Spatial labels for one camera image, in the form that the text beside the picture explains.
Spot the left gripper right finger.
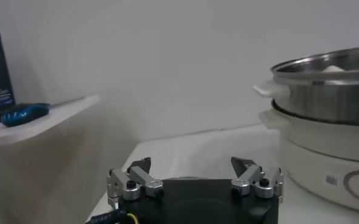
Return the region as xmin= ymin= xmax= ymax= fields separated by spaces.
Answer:
xmin=230 ymin=156 xmax=285 ymax=203

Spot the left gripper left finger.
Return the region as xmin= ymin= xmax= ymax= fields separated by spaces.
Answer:
xmin=105 ymin=156 xmax=165 ymax=211

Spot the white steamed baozi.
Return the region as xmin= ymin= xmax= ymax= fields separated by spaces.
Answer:
xmin=321 ymin=65 xmax=346 ymax=73

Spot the white electric cooking pot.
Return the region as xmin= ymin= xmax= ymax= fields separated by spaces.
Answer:
xmin=257 ymin=108 xmax=359 ymax=214

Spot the white side table with mouse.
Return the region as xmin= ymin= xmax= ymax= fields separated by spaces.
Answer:
xmin=0 ymin=94 xmax=102 ymax=150

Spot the blue computer mouse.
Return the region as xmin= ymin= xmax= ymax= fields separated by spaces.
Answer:
xmin=1 ymin=102 xmax=51 ymax=128

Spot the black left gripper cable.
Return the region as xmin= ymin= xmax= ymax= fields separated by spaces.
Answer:
xmin=86 ymin=209 xmax=140 ymax=224

